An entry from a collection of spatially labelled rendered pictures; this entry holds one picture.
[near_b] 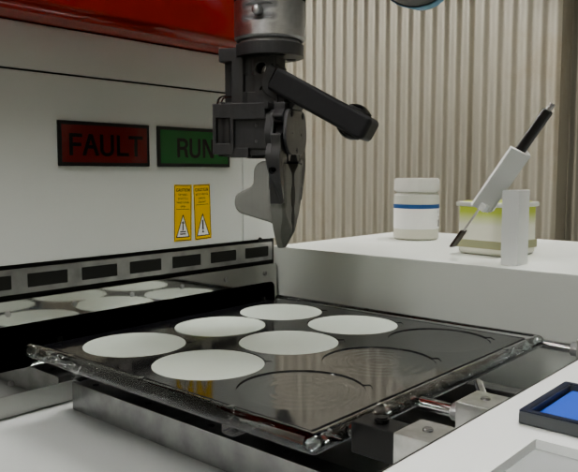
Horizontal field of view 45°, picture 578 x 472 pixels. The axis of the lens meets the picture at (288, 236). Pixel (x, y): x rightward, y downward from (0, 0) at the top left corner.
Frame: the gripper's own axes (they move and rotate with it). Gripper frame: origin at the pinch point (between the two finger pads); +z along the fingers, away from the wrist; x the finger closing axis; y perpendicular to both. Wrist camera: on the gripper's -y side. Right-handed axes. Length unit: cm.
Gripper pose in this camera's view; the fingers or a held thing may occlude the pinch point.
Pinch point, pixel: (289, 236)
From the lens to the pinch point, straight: 74.5
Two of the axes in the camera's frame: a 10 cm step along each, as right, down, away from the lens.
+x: -3.1, 0.9, -9.5
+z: 0.0, 10.0, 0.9
